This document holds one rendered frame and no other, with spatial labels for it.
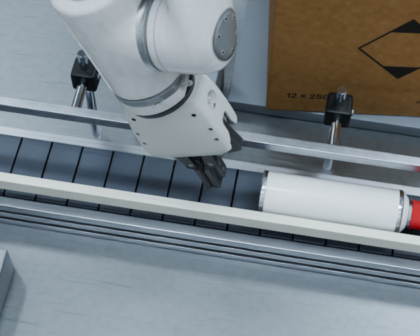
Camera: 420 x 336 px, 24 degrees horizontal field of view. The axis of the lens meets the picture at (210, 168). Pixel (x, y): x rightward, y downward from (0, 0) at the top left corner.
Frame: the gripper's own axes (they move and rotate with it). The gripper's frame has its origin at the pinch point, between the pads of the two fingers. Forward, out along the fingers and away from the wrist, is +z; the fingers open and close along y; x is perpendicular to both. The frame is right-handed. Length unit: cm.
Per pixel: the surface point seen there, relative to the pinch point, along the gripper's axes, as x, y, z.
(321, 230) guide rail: 4.2, -11.5, 7.3
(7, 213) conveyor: 5.3, 25.3, -0.4
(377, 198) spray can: 0.0, -17.5, 7.6
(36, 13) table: -27.8, 31.7, 0.3
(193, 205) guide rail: 3.5, 2.2, 2.1
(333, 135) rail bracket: -5.6, -12.9, 2.9
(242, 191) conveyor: -1.2, -1.2, 7.1
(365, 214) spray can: 1.8, -16.2, 8.0
